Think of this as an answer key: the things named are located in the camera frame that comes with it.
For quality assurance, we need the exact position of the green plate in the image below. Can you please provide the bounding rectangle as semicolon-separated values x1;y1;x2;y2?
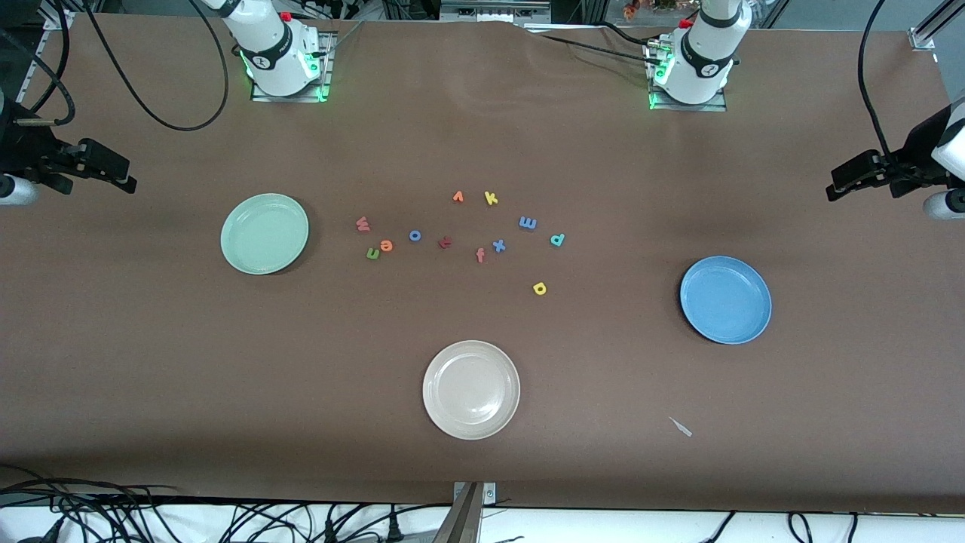
220;193;310;275

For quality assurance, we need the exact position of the blue plate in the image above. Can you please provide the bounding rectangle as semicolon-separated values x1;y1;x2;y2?
679;256;773;345

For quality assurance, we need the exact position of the brown table cover sheet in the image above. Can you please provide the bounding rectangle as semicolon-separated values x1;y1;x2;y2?
0;11;965;514

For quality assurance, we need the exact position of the grey metal box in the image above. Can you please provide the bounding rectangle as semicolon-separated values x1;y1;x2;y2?
440;0;553;23

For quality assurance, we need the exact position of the beige plate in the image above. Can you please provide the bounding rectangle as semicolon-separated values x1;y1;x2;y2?
422;340;521;440

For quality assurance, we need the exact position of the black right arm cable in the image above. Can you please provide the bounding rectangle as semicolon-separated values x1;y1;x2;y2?
0;0;231;132

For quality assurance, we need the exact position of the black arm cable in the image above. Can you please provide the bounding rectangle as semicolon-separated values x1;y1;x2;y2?
858;0;894;155
0;0;231;132

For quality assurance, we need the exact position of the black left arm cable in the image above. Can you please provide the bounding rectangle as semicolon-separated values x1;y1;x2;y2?
858;0;894;155

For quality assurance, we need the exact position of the aluminium frame profile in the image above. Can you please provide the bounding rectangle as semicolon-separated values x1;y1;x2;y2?
15;0;76;106
908;0;965;52

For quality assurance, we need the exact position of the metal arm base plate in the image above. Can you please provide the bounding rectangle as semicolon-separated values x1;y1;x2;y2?
251;30;332;103
647;41;728;112

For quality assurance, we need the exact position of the thin grey base cable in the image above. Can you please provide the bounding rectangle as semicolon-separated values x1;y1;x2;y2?
320;21;364;57

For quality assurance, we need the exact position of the black base power cable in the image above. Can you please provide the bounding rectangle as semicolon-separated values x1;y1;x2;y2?
539;30;668;69

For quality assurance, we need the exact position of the black floor cable tangle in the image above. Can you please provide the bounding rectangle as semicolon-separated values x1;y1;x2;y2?
0;464;185;543

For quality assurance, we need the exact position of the black floor cable with plug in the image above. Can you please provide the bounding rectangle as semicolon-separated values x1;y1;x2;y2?
320;504;412;543

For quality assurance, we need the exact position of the small metal bracket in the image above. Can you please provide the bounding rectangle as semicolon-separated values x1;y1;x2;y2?
452;481;497;508

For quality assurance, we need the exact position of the grey camera post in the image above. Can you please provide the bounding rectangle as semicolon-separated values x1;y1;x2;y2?
431;483;485;543

